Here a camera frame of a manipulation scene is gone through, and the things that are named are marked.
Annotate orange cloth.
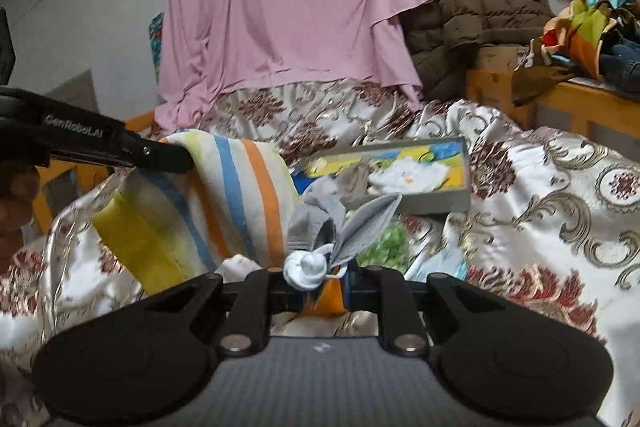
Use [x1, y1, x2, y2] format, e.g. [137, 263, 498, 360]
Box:
[307, 280, 347, 317]

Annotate grey knotted sock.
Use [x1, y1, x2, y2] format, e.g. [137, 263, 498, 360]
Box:
[283, 177, 402, 291]

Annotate striped colourful towel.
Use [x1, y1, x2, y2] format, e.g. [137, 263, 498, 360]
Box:
[92, 129, 298, 295]

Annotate person's left hand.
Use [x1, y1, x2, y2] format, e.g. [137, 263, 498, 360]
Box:
[0, 161, 40, 273]

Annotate green patterned cloth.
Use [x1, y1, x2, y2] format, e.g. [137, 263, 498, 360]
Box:
[356, 221, 414, 273]

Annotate white cloth in box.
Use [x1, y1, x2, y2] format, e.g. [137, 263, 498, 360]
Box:
[368, 158, 449, 195]

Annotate colourful cartoon storage box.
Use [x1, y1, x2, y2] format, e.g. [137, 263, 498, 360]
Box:
[293, 137, 471, 216]

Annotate floral satin bedspread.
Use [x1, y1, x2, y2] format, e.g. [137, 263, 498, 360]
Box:
[1, 80, 639, 426]

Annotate olive printed bag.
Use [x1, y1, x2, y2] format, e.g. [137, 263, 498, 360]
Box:
[511, 38, 576, 106]

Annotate pink hanging sheet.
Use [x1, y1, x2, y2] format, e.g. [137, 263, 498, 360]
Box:
[155, 0, 430, 132]

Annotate brown quilted jacket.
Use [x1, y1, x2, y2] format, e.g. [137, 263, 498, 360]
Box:
[400, 0, 552, 101]

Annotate colourful patterned cloth pile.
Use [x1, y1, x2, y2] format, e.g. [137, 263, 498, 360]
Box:
[540, 0, 639, 82]

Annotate dark blue jeans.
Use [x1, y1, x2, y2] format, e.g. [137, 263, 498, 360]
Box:
[599, 36, 640, 96]

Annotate blue wall poster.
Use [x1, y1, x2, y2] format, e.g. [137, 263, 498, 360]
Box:
[148, 12, 164, 80]

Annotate wooden bed frame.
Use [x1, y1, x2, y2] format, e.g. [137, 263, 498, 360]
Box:
[32, 70, 639, 234]

